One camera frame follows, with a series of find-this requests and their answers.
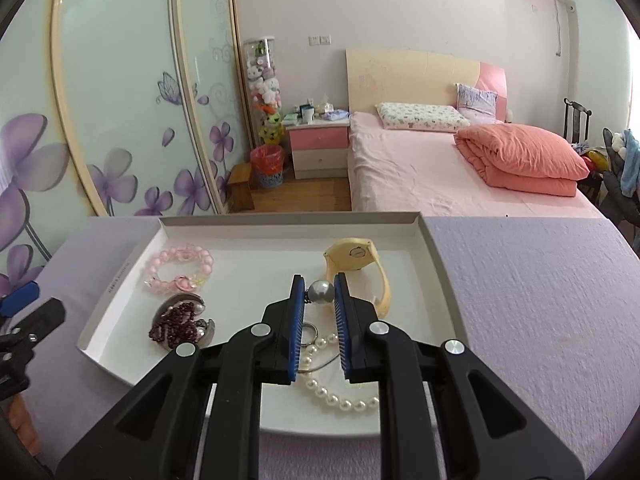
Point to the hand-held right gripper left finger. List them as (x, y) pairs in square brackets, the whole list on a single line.
[(297, 330)]

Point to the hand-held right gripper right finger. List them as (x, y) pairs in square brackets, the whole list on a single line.
[(342, 330)]

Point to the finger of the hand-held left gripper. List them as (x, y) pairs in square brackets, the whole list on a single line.
[(20, 296), (35, 322)]

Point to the thin silver bangle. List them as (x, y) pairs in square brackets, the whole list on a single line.
[(325, 364)]

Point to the white pearl strand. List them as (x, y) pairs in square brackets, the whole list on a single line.
[(345, 404)]

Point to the grey cardboard tray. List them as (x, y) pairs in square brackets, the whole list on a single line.
[(250, 260)]

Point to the yellow wrist watch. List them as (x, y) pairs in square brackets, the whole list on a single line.
[(350, 252)]

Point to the small wooden stool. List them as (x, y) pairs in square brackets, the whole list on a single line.
[(241, 185)]

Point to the trash bin with pink bag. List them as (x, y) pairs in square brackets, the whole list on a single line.
[(267, 170)]

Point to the bed with pink sheet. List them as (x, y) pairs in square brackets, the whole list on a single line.
[(410, 170)]

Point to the pink white nightstand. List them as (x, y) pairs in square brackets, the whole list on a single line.
[(320, 150)]

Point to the white mug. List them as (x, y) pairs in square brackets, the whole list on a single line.
[(307, 115)]

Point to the tissue box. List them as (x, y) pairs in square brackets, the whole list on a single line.
[(325, 108)]

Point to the patterned white pillow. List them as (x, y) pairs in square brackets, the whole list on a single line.
[(420, 116)]

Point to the flower print wardrobe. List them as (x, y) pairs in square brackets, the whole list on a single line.
[(115, 85)]

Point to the plush toy display tube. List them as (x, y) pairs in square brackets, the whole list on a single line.
[(265, 90)]

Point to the folded pink quilt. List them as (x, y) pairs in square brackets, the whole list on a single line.
[(520, 160)]

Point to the cream pink headboard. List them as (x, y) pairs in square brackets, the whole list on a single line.
[(410, 75)]

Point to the purple pillow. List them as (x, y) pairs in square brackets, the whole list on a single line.
[(475, 100)]

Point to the colourful toys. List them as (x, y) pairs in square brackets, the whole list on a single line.
[(592, 157)]

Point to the dark wooden chair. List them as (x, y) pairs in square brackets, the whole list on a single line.
[(575, 120)]

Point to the blue cloth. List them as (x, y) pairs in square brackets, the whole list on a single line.
[(631, 165)]

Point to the wall socket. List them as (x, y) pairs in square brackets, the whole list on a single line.
[(320, 39)]

